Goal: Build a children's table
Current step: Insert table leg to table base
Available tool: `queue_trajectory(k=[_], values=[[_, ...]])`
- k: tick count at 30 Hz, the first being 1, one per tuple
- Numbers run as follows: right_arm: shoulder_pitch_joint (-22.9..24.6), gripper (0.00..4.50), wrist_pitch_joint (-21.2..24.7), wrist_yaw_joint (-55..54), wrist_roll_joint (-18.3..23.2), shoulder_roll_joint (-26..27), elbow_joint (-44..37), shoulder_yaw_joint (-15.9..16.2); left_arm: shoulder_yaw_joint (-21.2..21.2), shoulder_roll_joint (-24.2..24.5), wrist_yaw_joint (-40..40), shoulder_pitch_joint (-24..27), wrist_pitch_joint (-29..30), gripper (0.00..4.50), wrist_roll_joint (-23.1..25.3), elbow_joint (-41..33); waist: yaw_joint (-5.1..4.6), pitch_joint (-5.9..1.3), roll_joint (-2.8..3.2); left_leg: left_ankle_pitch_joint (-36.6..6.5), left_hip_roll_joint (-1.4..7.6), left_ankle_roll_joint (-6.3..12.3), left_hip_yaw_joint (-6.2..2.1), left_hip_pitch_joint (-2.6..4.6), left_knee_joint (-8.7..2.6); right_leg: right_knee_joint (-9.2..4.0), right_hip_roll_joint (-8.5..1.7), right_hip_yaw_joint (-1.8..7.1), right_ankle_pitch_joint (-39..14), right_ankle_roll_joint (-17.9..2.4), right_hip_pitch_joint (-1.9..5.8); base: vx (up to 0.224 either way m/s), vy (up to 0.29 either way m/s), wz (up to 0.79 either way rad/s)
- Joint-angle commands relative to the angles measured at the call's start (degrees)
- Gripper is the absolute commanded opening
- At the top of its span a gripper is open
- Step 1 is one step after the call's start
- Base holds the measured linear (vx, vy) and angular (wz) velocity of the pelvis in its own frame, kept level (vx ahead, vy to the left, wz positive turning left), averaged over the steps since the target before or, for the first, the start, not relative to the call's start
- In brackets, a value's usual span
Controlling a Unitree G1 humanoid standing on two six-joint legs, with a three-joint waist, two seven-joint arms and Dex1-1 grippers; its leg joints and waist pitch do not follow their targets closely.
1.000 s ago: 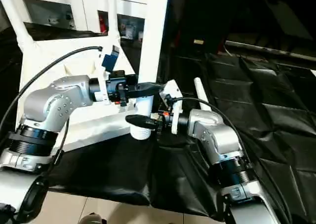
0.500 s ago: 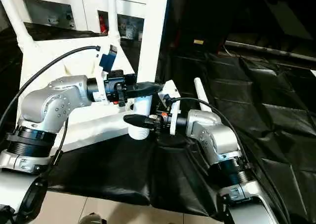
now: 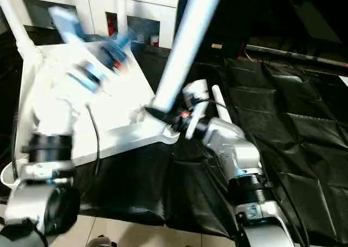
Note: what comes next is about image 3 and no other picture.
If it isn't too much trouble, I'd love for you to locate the white plastic table top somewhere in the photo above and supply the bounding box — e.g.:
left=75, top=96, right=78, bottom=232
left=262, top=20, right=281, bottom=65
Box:
left=0, top=43, right=181, bottom=189

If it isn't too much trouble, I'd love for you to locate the white plastic table leg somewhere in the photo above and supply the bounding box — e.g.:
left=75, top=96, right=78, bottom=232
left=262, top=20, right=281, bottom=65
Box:
left=210, top=84, right=234, bottom=126
left=115, top=0, right=129, bottom=40
left=0, top=0, right=40, bottom=61
left=150, top=0, right=227, bottom=115

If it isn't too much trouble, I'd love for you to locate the white glass-door cabinet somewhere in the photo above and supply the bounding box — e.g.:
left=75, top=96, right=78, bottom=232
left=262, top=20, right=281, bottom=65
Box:
left=11, top=0, right=183, bottom=49

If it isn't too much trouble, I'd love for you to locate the black work mat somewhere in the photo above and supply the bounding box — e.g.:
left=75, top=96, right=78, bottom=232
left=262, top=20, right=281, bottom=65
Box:
left=0, top=27, right=348, bottom=246

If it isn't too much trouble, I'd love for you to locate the dark metal rod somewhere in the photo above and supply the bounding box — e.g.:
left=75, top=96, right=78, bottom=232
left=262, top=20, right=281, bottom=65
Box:
left=246, top=44, right=348, bottom=69

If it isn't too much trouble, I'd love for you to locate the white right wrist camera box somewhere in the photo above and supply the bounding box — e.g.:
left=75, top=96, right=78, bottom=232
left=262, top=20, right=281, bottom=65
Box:
left=181, top=79, right=211, bottom=140

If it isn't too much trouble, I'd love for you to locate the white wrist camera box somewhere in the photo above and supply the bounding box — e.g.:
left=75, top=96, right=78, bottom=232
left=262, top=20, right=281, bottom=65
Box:
left=181, top=79, right=211, bottom=140
left=48, top=5, right=90, bottom=46

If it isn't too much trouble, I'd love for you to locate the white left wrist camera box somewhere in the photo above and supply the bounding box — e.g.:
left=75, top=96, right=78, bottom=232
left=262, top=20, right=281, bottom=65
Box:
left=48, top=5, right=90, bottom=46

